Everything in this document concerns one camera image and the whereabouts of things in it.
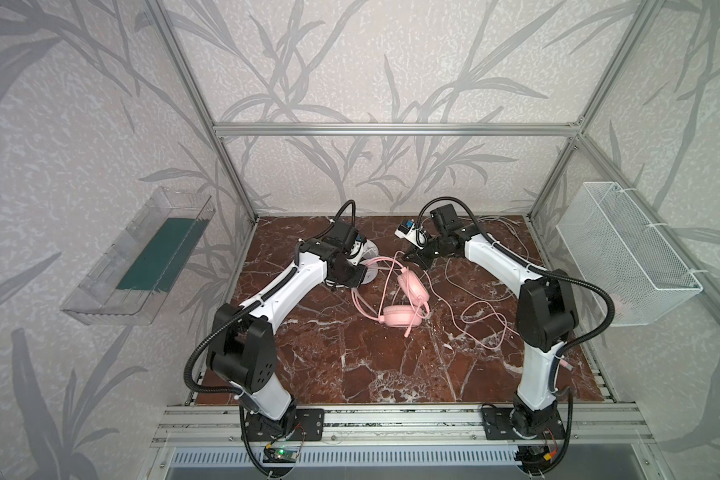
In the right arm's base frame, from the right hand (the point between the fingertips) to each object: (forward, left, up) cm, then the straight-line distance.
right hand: (407, 246), depth 92 cm
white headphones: (+3, +12, -9) cm, 15 cm away
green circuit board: (-52, +33, -15) cm, 63 cm away
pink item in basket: (-23, -49, +7) cm, 55 cm away
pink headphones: (-25, +3, +3) cm, 25 cm away
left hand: (-9, +13, 0) cm, 16 cm away
